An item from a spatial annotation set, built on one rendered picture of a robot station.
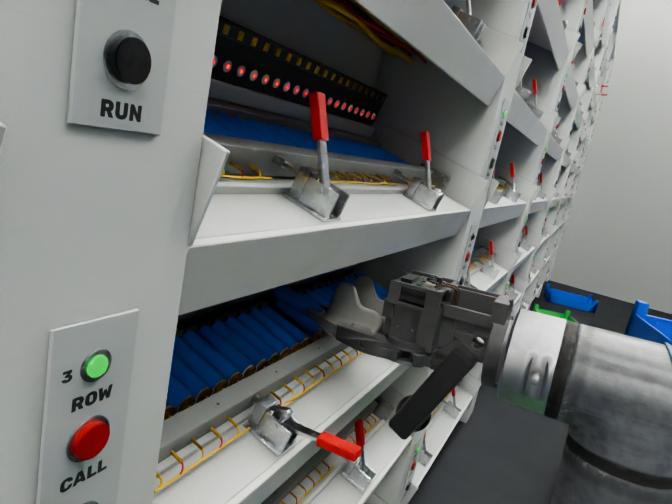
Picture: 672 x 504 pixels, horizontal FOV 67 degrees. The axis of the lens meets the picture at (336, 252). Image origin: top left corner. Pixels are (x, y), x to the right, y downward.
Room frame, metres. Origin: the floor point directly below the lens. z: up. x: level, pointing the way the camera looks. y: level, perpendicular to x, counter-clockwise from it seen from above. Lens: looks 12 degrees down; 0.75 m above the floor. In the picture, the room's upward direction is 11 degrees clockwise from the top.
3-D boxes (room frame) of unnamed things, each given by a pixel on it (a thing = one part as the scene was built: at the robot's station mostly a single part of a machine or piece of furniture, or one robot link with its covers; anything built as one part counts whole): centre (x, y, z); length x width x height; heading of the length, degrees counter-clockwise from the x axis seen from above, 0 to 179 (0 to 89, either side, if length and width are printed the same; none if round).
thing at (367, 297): (0.55, -0.04, 0.58); 0.09 x 0.03 x 0.06; 61
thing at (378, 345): (0.49, -0.06, 0.56); 0.09 x 0.05 x 0.02; 69
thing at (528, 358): (0.45, -0.20, 0.58); 0.10 x 0.05 x 0.09; 155
